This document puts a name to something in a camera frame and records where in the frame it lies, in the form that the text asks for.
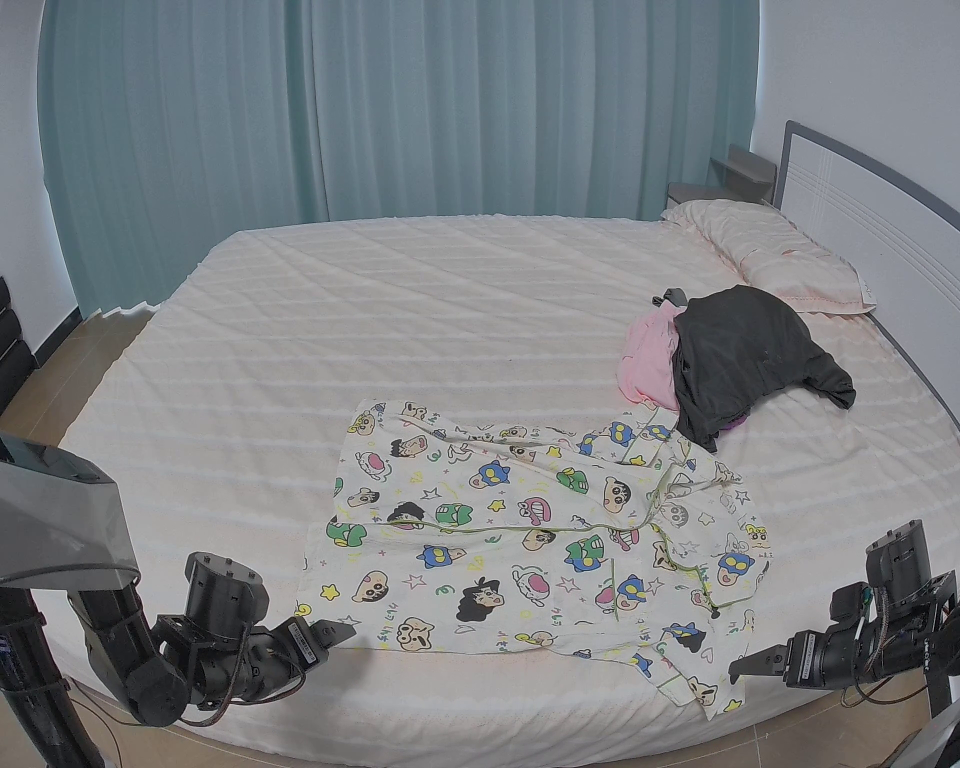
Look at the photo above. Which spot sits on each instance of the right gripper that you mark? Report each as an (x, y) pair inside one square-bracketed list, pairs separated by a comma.
[(821, 658)]

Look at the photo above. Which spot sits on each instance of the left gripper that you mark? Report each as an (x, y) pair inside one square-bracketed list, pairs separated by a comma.
[(270, 664)]

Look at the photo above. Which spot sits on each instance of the white printed pyjama top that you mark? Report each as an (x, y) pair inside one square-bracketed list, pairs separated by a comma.
[(525, 540)]

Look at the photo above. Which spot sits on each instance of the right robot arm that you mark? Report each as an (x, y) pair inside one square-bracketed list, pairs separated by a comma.
[(911, 570)]

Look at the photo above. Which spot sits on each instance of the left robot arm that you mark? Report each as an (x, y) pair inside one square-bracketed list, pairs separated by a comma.
[(60, 517)]

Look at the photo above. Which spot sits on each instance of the bed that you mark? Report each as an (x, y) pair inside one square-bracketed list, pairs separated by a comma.
[(375, 300)]

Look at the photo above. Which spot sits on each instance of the purple garment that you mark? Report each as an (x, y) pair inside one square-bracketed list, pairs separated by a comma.
[(736, 424)]

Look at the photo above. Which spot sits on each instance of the black garment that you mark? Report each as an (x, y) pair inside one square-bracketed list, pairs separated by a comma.
[(742, 352)]

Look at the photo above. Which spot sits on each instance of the pink garment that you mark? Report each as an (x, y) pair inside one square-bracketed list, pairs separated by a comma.
[(649, 360)]

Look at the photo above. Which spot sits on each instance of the dark grey garment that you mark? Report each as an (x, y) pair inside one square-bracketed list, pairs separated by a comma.
[(671, 296)]

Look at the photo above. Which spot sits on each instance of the cream pillow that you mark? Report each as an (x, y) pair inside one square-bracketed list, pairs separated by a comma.
[(765, 240)]

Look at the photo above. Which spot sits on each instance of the black slatted furniture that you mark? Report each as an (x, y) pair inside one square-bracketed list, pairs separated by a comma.
[(13, 345)]

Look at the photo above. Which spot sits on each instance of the grey bedside table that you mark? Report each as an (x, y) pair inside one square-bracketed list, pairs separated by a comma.
[(742, 169)]

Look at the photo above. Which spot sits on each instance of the blue-green curtain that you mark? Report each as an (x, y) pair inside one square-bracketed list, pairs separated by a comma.
[(450, 112)]

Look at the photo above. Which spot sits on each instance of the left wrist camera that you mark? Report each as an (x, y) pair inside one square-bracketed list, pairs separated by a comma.
[(307, 641)]

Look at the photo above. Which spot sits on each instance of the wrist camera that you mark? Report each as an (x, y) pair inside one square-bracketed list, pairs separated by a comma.
[(307, 641), (847, 604)]

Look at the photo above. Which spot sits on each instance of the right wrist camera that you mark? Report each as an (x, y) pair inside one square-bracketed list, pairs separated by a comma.
[(847, 604)]

